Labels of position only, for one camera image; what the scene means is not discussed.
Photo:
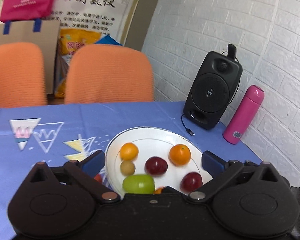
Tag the brown longan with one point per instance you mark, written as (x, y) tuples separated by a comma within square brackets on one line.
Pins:
[(127, 168)]

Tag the mandarin with stem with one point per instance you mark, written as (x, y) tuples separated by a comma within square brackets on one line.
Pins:
[(159, 190)]

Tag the white oval plate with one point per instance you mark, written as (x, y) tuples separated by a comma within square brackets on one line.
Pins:
[(152, 142)]

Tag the black speaker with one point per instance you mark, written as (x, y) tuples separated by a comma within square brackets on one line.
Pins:
[(213, 88)]

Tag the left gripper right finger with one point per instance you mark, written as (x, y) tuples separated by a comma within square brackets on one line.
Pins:
[(222, 172)]

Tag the white chinese text poster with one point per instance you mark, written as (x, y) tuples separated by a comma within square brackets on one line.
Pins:
[(111, 17)]

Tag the left orange chair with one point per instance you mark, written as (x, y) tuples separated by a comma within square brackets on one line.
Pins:
[(22, 77)]

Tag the green apple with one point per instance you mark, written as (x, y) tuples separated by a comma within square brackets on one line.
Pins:
[(139, 184)]

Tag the yellow snack bag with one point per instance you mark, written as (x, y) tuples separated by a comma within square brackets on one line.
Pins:
[(70, 41)]

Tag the small yellow-orange citrus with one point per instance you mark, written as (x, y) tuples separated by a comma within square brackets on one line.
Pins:
[(129, 151)]

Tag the orange chair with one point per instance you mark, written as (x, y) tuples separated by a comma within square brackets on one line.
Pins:
[(102, 73), (22, 77)]

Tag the dark red plum back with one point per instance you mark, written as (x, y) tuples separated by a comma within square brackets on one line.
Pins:
[(191, 182)]

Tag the small red apple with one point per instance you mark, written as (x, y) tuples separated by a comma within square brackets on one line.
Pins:
[(98, 178)]

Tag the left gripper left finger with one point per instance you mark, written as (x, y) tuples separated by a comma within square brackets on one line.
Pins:
[(83, 172)]

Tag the pink water bottle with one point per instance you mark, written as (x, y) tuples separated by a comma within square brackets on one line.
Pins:
[(244, 114)]

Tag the orange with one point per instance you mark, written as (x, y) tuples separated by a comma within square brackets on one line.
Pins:
[(180, 155)]

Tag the right orange chair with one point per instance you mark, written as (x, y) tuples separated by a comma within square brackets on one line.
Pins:
[(102, 73)]

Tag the blue patterned tablecloth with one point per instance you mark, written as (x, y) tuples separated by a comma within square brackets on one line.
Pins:
[(61, 123)]

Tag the dark red plum front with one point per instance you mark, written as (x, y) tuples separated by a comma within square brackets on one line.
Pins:
[(156, 166)]

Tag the dark red plum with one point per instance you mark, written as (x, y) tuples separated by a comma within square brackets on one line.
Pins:
[(191, 182), (156, 166)]

